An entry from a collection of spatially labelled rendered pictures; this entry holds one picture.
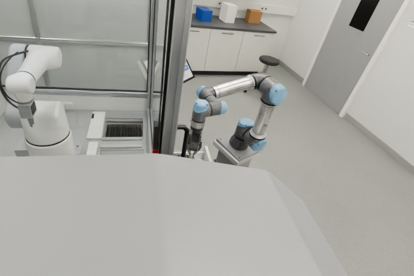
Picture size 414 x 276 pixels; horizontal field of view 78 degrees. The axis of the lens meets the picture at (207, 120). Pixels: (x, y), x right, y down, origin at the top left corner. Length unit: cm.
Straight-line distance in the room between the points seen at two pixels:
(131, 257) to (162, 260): 3
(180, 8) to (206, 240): 47
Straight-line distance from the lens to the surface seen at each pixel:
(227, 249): 30
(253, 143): 177
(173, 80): 66
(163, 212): 29
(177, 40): 62
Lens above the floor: 202
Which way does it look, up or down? 35 degrees down
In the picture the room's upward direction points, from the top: 12 degrees clockwise
